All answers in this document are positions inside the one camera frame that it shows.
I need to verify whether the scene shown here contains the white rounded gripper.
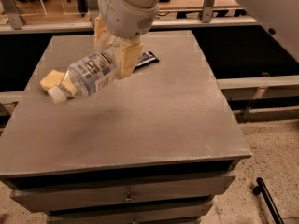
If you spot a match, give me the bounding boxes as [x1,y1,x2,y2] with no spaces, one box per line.
[94,0,159,79]

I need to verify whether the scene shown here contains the blue label plastic bottle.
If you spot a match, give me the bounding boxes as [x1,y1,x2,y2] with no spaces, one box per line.
[48,45,118,104]

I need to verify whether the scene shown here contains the yellow sponge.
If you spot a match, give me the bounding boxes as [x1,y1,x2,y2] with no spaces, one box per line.
[40,70,78,97]

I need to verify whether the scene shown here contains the dark blue snack packet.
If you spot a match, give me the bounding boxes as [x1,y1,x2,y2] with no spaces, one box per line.
[135,51,159,69]

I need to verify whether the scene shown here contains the grey drawer cabinet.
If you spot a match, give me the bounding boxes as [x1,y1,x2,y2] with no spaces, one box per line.
[0,31,250,217]

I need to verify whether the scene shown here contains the upper grey drawer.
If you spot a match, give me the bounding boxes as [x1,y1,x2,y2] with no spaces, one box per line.
[10,171,235,212]

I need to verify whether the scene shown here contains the grey drawer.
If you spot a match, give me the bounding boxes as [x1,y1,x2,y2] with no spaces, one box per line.
[10,171,235,212]
[47,201,213,224]

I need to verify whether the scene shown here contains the lower grey drawer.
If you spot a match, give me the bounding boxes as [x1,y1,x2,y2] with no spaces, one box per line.
[47,201,213,224]

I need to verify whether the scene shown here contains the black floor stand leg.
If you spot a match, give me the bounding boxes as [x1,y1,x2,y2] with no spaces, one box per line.
[252,177,284,224]

